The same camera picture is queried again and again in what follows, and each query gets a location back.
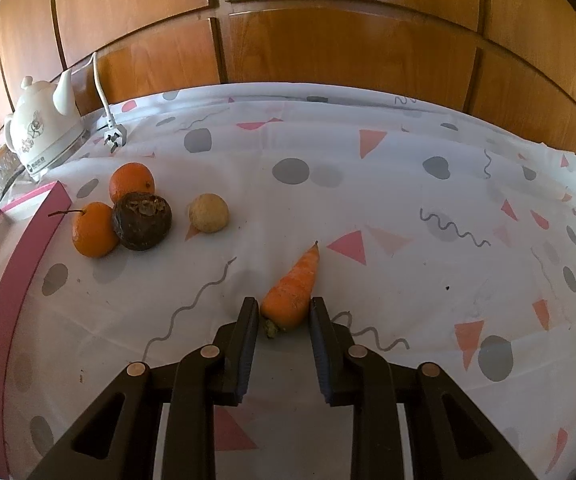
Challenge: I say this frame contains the near orange tangerine with stem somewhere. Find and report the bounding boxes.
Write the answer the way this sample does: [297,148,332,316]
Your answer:
[49,202,119,259]

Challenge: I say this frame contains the orange carrot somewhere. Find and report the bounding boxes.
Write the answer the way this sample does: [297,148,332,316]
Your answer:
[260,242,320,339]

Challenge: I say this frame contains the patterned white tablecloth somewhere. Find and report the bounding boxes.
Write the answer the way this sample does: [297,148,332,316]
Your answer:
[4,84,576,479]

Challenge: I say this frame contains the far orange tangerine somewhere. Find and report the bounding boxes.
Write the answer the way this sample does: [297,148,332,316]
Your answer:
[109,162,156,204]

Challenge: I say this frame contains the white power cord with plug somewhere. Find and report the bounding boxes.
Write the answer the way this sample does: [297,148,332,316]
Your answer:
[70,51,129,155]

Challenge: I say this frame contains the pale yellow round fruit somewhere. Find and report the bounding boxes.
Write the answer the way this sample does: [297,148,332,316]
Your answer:
[189,193,230,234]

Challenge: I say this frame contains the pink and white box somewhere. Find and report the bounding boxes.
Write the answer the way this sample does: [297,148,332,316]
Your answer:
[0,181,71,479]

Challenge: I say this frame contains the dark brown round fruit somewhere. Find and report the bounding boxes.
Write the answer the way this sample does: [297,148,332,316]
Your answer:
[111,192,172,252]

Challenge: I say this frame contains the wooden panelled cabinet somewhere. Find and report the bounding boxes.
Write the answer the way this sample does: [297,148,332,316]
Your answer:
[0,0,576,152]

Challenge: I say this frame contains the white ceramic electric kettle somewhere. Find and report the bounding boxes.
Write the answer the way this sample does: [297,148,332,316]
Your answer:
[4,70,90,182]

